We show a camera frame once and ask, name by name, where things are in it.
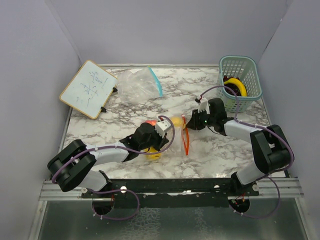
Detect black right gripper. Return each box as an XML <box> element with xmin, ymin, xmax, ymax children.
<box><xmin>186</xmin><ymin>107</ymin><xmax>216</xmax><ymax>131</ymax></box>

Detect fake tan pear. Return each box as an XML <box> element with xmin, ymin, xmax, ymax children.
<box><xmin>170</xmin><ymin>116</ymin><xmax>186</xmax><ymax>129</ymax></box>

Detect orange zip clear bag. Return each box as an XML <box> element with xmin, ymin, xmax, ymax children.
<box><xmin>143</xmin><ymin>114</ymin><xmax>191</xmax><ymax>161</ymax></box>

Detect blue zip clear bag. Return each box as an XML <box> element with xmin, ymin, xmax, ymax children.
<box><xmin>116</xmin><ymin>66</ymin><xmax>163</xmax><ymax>104</ymax></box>

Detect purple fake grapes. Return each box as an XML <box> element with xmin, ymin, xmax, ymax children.
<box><xmin>223</xmin><ymin>74</ymin><xmax>245</xmax><ymax>97</ymax></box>

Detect fake yellow banana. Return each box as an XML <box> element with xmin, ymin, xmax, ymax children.
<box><xmin>223</xmin><ymin>77</ymin><xmax>248</xmax><ymax>97</ymax></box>

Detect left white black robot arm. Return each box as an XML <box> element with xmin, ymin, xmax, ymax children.
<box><xmin>47</xmin><ymin>120</ymin><xmax>172</xmax><ymax>198</ymax></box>

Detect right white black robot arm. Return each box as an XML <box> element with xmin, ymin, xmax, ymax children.
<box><xmin>186</xmin><ymin>96</ymin><xmax>295</xmax><ymax>196</ymax></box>

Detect fake yellow lemon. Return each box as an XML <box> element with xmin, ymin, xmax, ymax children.
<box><xmin>143</xmin><ymin>147</ymin><xmax>162</xmax><ymax>161</ymax></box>

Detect fake pink peach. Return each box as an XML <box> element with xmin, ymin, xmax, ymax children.
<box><xmin>145</xmin><ymin>120</ymin><xmax>158</xmax><ymax>126</ymax></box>

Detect yellow framed whiteboard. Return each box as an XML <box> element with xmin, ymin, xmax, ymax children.
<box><xmin>59</xmin><ymin>60</ymin><xmax>117</xmax><ymax>119</ymax></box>

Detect teal plastic basket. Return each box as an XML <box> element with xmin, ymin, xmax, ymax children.
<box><xmin>217</xmin><ymin>55</ymin><xmax>263</xmax><ymax>112</ymax></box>

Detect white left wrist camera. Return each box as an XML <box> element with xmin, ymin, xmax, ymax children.
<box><xmin>154</xmin><ymin>120</ymin><xmax>172</xmax><ymax>138</ymax></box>

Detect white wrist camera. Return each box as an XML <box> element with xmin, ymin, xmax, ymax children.
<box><xmin>154</xmin><ymin>120</ymin><xmax>172</xmax><ymax>138</ymax></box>
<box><xmin>195</xmin><ymin>95</ymin><xmax>208</xmax><ymax>113</ymax></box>

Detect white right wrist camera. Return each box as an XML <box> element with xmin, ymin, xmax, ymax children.
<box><xmin>195</xmin><ymin>95</ymin><xmax>208</xmax><ymax>113</ymax></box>

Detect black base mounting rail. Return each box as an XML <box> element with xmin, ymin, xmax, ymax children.
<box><xmin>81</xmin><ymin>177</ymin><xmax>259</xmax><ymax>209</ymax></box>

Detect aluminium extrusion rail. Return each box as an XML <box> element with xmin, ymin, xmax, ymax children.
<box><xmin>38</xmin><ymin>177</ymin><xmax>304</xmax><ymax>201</ymax></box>

